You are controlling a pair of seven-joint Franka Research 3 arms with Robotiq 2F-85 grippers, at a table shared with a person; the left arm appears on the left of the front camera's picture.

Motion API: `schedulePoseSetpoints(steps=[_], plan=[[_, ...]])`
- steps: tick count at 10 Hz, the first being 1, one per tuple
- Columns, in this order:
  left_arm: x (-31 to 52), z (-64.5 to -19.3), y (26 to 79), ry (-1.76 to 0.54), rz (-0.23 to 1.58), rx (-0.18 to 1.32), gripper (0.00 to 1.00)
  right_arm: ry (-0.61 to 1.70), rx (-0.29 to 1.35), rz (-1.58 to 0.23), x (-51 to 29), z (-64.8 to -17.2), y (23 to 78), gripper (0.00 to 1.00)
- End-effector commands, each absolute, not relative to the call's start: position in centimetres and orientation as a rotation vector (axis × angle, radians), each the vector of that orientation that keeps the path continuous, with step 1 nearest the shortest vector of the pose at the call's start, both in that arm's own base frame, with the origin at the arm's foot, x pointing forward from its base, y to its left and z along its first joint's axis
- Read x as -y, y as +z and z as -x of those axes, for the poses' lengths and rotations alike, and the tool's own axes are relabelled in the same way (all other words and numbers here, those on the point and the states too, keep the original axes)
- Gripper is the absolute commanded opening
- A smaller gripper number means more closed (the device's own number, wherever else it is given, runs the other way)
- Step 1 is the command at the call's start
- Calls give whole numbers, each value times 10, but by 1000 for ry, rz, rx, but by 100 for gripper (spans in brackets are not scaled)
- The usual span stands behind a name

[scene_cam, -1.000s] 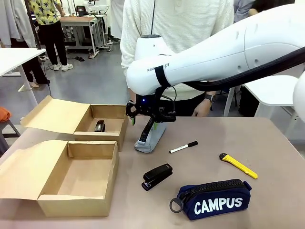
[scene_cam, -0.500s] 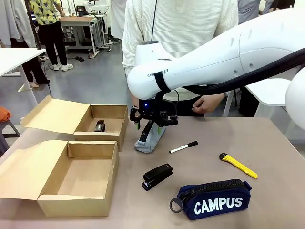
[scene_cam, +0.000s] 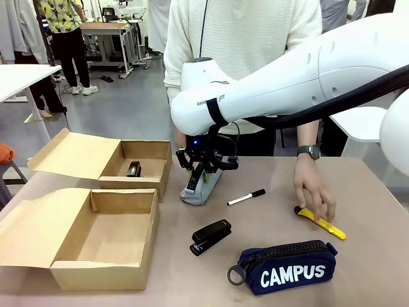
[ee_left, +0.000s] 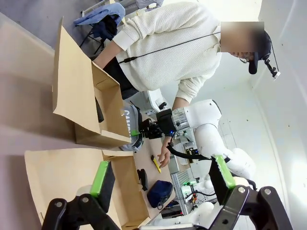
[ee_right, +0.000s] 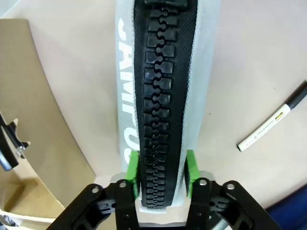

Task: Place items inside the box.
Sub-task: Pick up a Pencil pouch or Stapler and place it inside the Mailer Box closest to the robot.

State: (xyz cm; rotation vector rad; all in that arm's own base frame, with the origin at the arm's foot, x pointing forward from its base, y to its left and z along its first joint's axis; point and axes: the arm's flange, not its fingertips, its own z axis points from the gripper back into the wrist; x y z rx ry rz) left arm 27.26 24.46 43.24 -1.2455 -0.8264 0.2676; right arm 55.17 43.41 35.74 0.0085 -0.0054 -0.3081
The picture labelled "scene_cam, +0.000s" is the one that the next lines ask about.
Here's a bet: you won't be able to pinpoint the black white marker pen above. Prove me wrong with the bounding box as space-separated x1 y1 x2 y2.
226 188 266 207

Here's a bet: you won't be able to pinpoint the hanging grey clothes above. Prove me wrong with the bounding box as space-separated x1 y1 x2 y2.
0 0 49 65

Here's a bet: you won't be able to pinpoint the background workbench desk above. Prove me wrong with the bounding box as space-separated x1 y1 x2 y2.
79 21 135 79

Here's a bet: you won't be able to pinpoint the black stapler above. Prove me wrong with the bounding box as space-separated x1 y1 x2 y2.
126 161 142 178
189 219 233 256

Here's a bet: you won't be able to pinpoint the large open cardboard box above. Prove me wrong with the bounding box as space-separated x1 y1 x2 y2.
0 187 160 292

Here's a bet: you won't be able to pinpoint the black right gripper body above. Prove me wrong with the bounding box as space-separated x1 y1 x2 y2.
185 136 222 166

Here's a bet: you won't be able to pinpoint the small cardboard box with lid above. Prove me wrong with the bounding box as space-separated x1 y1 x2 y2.
27 127 173 204

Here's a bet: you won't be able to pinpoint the navy Campus pencil case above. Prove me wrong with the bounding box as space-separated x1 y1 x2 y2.
227 239 339 297

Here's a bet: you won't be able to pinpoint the dark wrist watch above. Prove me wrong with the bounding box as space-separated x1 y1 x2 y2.
297 145 321 161

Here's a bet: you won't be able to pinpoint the orange cloth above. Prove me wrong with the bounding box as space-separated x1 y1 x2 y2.
0 143 17 164

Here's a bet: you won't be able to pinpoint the person in white t-shirt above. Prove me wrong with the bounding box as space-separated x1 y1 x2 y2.
148 0 170 54

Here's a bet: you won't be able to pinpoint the person in white sweater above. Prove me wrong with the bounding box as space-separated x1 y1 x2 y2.
162 0 323 157

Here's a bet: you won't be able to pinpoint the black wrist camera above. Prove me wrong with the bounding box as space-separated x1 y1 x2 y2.
220 155 239 171

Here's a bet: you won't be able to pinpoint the grey zipper pencil case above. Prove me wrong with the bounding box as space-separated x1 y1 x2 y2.
179 163 224 207

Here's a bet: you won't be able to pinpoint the black arm cable sleeve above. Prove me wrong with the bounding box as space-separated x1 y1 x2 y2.
244 63 409 130

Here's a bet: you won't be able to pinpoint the white table with angled leg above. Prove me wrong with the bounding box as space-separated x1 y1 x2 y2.
0 63 63 145

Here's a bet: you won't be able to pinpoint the yellow utility knife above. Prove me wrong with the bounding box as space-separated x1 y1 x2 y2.
293 206 347 241

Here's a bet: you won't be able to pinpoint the person in grey shirt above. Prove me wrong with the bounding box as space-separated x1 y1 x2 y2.
320 0 368 34

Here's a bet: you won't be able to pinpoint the white table with rounded corner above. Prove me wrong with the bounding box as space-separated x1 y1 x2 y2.
328 106 390 158

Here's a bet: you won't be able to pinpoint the grey stool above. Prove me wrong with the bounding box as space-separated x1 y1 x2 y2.
0 161 28 210

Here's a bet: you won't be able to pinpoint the person's left forearm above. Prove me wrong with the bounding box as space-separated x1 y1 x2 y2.
297 120 320 148

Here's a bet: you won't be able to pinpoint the black lanyard cable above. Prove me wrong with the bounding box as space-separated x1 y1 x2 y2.
198 0 209 61

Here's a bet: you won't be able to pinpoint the person in yellow shirt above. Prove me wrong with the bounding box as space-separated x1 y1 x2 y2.
37 0 99 96

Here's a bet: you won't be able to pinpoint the person's left hand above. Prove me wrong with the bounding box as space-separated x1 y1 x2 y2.
293 156 337 223

